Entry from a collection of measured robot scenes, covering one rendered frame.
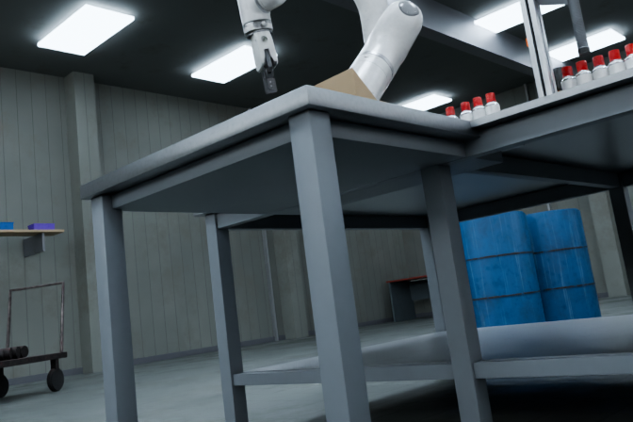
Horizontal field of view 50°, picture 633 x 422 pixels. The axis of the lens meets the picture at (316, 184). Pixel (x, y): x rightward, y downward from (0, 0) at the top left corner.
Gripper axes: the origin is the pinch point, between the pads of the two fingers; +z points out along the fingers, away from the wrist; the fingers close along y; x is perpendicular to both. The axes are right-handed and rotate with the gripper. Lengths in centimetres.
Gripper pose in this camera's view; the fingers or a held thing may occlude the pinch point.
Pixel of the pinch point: (269, 86)
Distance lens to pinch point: 195.8
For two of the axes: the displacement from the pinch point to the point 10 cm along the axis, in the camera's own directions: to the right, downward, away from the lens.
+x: -9.5, 1.9, -2.6
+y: -2.4, 1.0, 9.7
